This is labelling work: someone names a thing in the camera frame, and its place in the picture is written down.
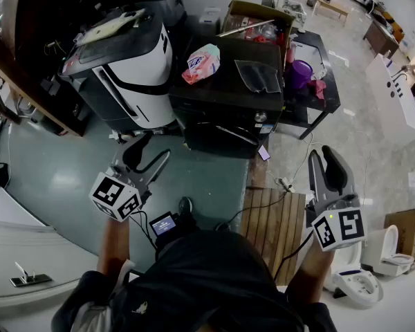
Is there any brown cardboard box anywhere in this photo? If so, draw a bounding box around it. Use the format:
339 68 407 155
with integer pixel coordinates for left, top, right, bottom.
383 208 415 259

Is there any small black screen device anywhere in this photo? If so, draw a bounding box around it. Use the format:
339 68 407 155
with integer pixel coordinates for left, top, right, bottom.
148 211 176 237

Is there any small white appliance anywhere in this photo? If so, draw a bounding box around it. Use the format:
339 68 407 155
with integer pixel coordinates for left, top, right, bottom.
198 6 222 26

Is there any person's left forearm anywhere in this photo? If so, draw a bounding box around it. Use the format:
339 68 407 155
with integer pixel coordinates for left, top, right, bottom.
95 215 132 280

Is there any person's black shirt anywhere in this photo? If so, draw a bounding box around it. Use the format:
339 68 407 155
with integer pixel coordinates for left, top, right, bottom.
50 229 340 332

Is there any purple cup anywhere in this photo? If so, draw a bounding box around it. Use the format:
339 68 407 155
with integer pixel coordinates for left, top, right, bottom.
289 59 314 90

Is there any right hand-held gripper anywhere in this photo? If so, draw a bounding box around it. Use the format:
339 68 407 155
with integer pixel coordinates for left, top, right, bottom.
304 145 367 252

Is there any wooden bench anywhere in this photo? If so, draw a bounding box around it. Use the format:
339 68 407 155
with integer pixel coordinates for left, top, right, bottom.
312 0 352 23

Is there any white power strip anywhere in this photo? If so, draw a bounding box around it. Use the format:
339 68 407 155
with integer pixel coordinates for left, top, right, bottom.
277 176 297 192

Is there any flat tray with papers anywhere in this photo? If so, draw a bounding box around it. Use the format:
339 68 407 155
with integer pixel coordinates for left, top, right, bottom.
73 8 147 47

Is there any chrome faucet handle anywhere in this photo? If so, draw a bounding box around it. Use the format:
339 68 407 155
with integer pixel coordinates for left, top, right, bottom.
9 261 53 288

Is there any black table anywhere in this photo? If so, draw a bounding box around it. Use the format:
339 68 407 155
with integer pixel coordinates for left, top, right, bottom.
282 29 342 140

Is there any white toilet seat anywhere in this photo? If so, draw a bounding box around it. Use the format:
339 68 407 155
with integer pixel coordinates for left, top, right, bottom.
323 243 385 308

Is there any red cloth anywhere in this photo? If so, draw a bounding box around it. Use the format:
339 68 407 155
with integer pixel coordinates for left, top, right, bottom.
308 79 328 109

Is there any metal rod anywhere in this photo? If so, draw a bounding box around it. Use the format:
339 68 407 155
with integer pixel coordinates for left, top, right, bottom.
215 19 276 38

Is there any dark grey cloth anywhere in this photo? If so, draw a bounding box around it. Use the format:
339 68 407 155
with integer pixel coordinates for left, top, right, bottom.
234 59 282 94

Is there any white and black appliance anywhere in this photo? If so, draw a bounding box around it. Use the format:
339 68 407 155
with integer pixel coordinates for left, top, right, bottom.
57 8 178 131

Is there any dark wooden cabinet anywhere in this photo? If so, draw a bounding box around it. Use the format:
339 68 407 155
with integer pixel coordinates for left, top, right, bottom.
0 0 108 138

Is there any wooden slatted mat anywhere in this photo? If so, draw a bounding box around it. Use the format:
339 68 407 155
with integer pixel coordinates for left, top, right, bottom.
241 186 307 286

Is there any white toilet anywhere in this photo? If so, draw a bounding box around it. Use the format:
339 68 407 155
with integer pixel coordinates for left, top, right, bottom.
360 223 415 277

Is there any brown wooden desk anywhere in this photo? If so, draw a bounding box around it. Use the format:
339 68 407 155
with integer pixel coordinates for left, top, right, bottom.
362 18 403 59

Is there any person's black shoe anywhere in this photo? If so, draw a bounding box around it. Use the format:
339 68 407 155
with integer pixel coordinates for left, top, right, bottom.
178 196 194 218

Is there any pink detergent packet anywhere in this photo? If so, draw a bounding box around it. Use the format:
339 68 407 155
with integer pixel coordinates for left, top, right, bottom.
181 43 222 86

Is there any white sink countertop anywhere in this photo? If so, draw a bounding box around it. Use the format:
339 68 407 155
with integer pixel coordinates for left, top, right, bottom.
365 53 415 135

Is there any person's right forearm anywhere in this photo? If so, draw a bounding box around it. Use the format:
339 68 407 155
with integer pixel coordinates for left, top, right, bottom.
286 243 335 306

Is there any black washing machine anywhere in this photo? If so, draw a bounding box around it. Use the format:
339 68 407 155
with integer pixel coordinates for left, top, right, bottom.
168 35 285 160

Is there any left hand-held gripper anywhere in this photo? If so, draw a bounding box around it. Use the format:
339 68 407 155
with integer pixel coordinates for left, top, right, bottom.
89 133 172 223

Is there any open cardboard box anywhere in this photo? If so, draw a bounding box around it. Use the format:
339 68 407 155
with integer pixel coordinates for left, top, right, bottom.
220 0 295 50

